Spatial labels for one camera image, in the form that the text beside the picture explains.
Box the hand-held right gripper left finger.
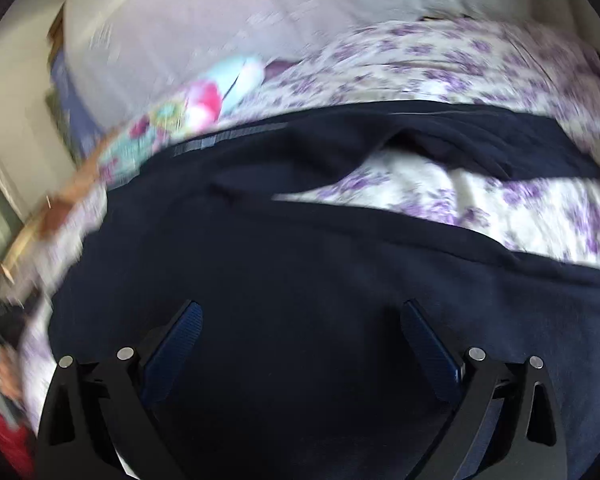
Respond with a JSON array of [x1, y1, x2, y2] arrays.
[[34, 300, 203, 480]]

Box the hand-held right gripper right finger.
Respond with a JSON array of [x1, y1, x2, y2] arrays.
[[401, 299, 568, 480]]

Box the dark navy pants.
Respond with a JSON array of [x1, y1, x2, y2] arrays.
[[47, 100, 600, 480]]

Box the brown wooden furniture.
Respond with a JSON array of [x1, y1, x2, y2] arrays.
[[0, 160, 106, 283]]

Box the red cloth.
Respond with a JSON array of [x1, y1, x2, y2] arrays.
[[0, 400, 37, 480]]

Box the colourful floral pillow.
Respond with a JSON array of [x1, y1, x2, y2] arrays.
[[97, 55, 266, 186]]

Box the blue mattress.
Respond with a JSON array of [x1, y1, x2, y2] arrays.
[[49, 52, 103, 161]]

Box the purple floral bedsheet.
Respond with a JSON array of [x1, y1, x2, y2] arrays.
[[17, 17, 600, 431]]

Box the maroon cloth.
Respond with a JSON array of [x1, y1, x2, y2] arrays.
[[264, 59, 301, 82]]

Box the wooden headboard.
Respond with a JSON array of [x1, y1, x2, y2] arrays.
[[47, 7, 67, 53]]

